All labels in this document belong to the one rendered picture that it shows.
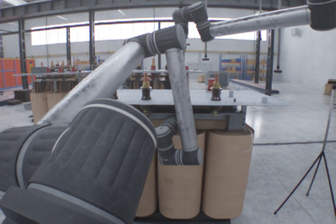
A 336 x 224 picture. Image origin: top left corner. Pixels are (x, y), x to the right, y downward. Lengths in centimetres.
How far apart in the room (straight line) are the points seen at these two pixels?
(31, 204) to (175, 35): 93
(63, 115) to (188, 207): 152
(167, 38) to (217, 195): 141
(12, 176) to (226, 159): 145
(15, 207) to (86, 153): 12
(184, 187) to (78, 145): 147
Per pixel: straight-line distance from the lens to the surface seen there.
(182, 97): 104
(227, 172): 170
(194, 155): 114
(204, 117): 155
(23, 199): 30
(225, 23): 126
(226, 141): 156
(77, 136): 34
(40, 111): 415
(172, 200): 183
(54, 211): 27
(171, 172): 165
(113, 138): 33
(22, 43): 1412
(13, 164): 48
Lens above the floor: 162
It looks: 10 degrees down
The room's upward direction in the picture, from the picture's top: straight up
